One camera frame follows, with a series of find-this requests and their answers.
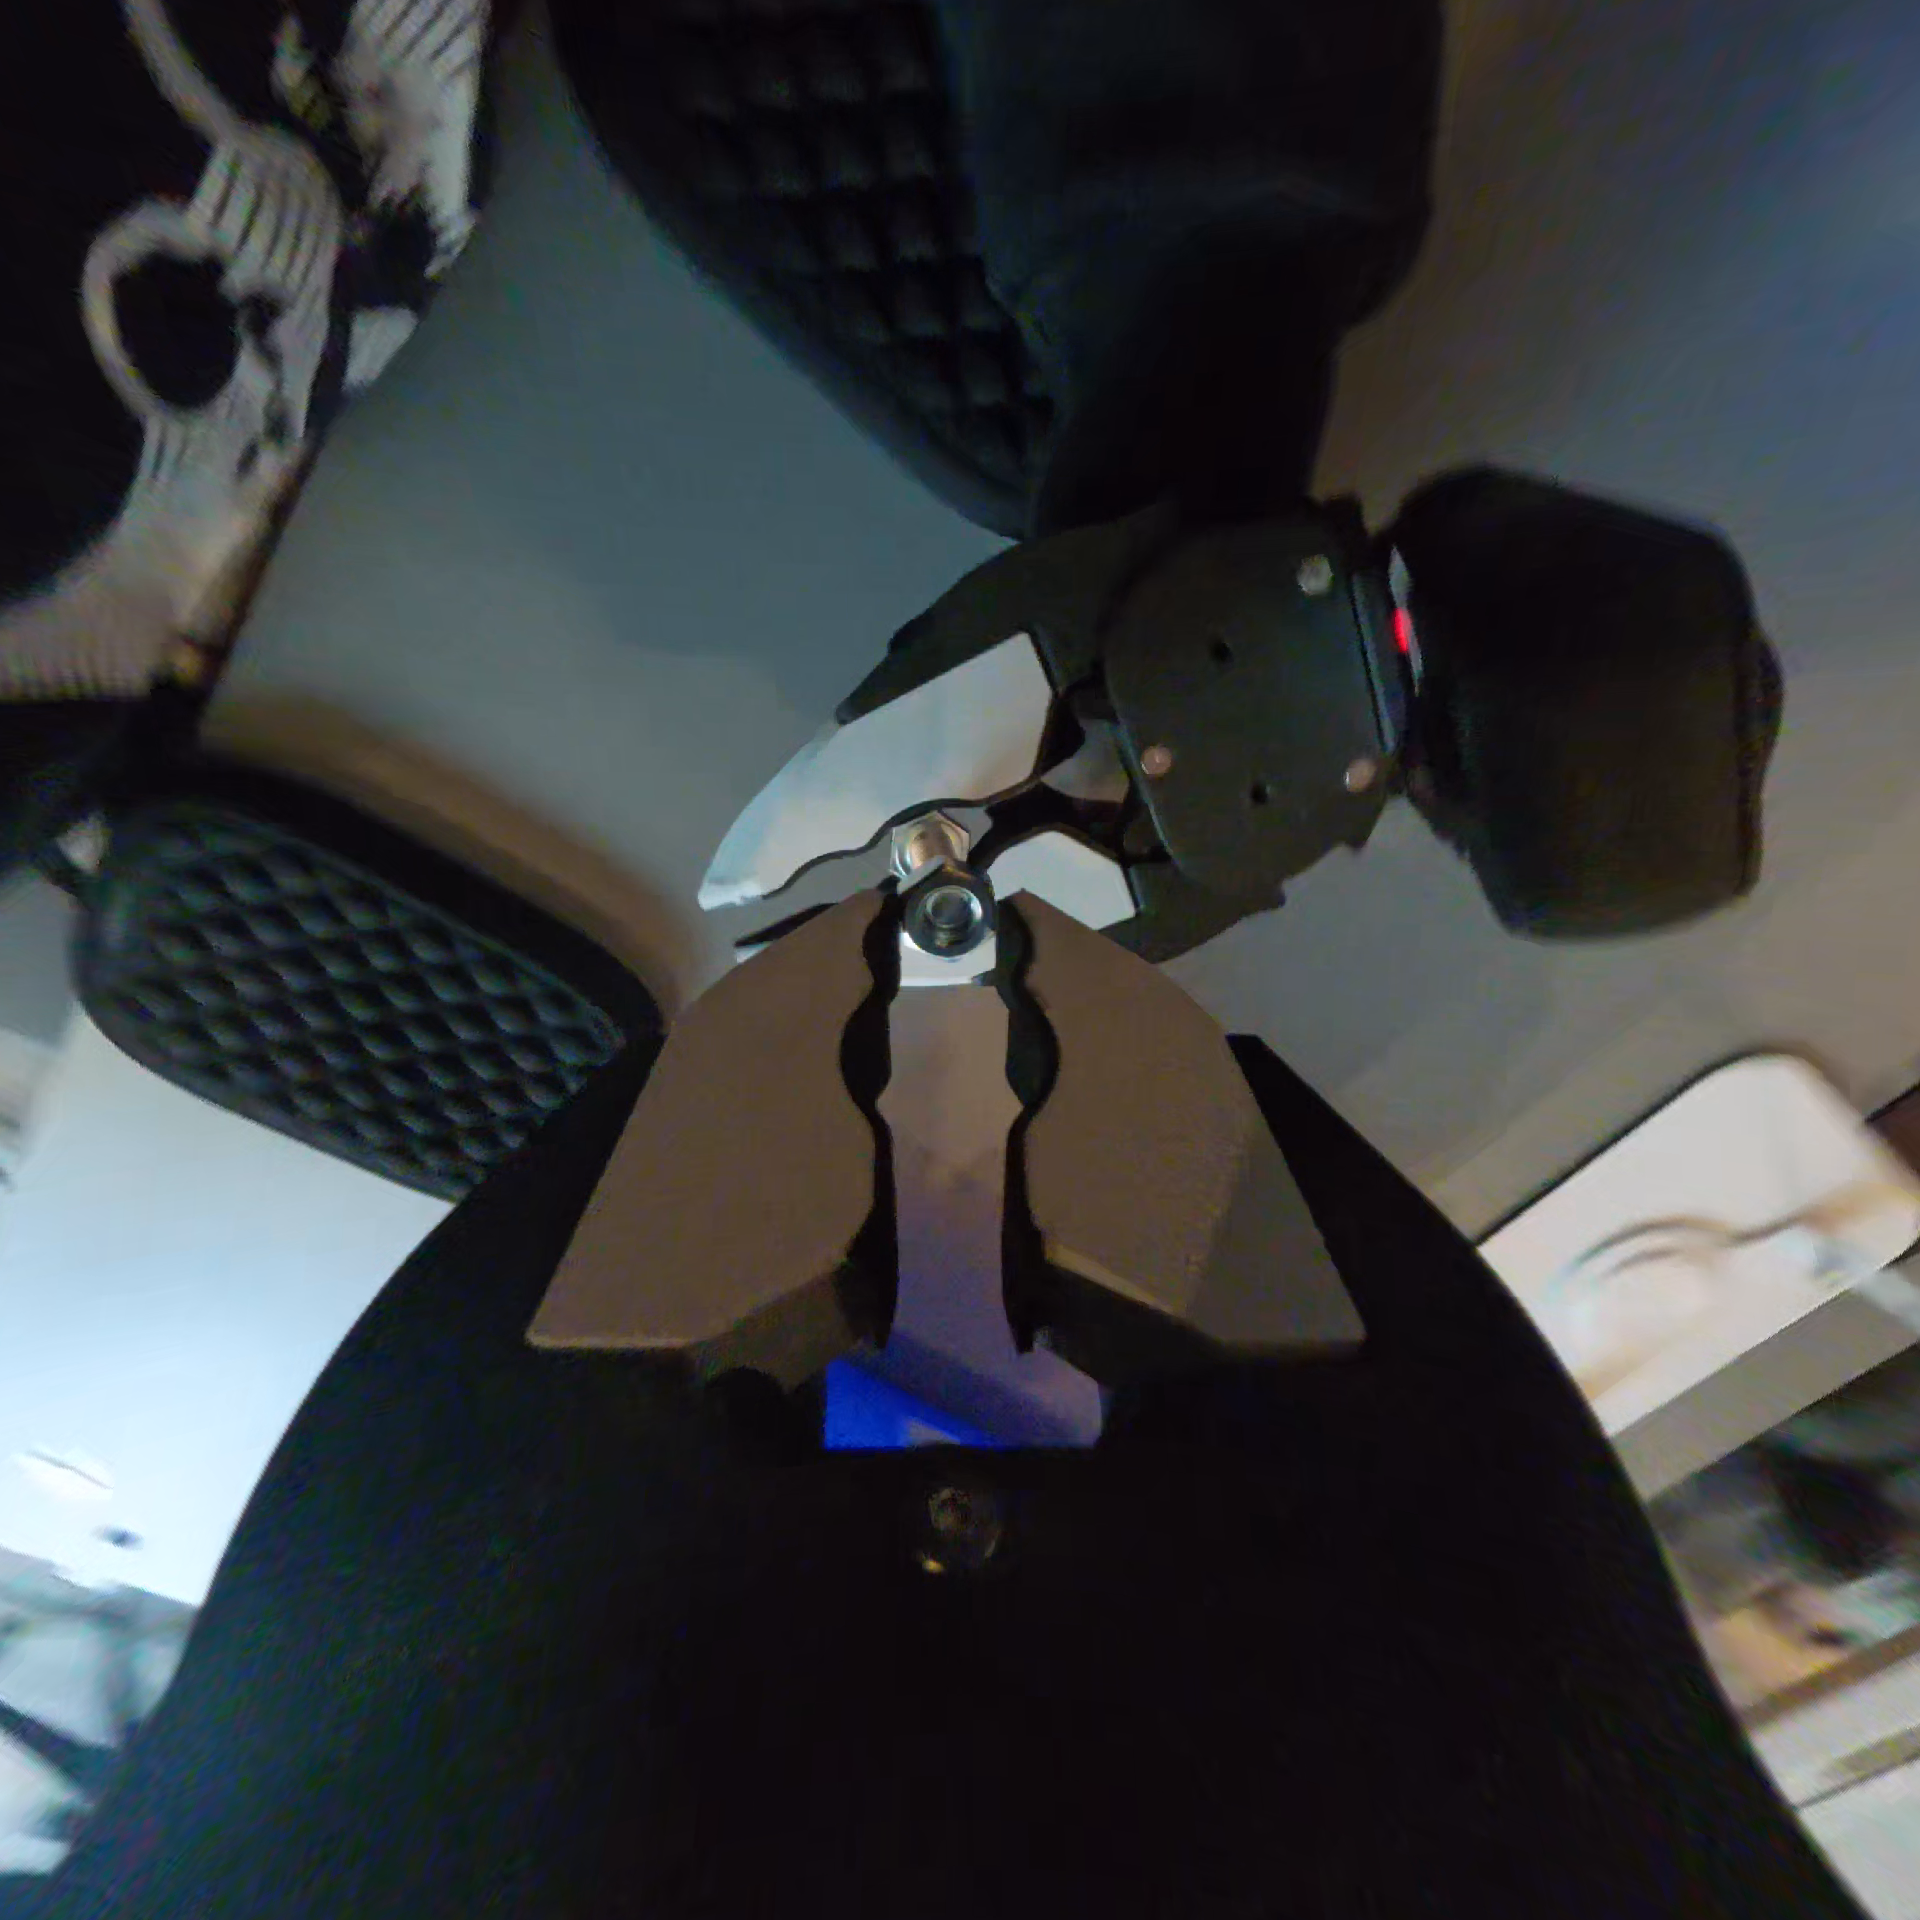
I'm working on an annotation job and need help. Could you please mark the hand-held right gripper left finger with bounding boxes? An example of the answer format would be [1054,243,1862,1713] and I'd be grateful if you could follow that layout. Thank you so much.
[526,891,902,1391]

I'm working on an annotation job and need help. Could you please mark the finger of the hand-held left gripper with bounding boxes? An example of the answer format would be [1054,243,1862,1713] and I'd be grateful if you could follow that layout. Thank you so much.
[694,632,1087,915]
[732,824,1142,993]

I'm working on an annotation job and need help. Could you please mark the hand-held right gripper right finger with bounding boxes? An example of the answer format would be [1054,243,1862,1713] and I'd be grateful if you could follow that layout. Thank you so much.
[1001,897,1369,1354]

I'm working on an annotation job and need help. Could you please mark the silver hex nut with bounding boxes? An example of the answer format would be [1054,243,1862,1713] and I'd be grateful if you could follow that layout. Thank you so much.
[900,878,998,962]

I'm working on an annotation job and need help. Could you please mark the blue plastic bin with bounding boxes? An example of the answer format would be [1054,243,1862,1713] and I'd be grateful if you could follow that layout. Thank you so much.
[823,1342,1104,1455]

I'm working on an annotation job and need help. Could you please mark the person's left forearm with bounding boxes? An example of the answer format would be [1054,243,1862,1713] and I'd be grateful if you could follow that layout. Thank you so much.
[931,0,1449,535]

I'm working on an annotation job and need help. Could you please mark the white document stand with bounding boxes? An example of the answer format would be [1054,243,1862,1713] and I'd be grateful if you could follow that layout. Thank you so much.
[1476,1049,1920,1443]

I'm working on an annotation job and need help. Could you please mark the person's black printed shirt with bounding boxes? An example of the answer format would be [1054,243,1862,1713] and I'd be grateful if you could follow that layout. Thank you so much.
[0,0,495,707]

